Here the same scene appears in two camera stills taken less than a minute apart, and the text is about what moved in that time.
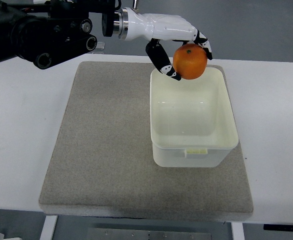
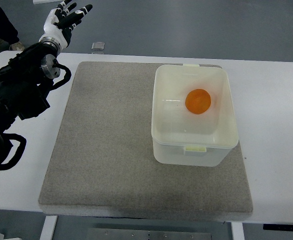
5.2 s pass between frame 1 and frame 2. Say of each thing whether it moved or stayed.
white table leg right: stayed
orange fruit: moved
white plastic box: stayed
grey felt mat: stayed
